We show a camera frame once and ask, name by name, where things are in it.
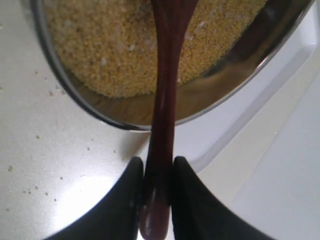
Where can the yellow millet grain in bowl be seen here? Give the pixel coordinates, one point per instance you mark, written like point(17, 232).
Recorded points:
point(111, 45)

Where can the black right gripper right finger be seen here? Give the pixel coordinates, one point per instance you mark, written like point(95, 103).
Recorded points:
point(198, 215)

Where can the stainless steel bowl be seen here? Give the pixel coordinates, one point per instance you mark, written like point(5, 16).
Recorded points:
point(258, 44)

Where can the white rectangular plastic tray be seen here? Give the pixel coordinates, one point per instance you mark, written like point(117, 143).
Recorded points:
point(259, 152)

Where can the dark red wooden spoon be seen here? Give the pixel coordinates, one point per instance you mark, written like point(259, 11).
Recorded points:
point(172, 18)

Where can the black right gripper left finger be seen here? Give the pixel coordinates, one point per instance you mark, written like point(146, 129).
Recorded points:
point(116, 215)

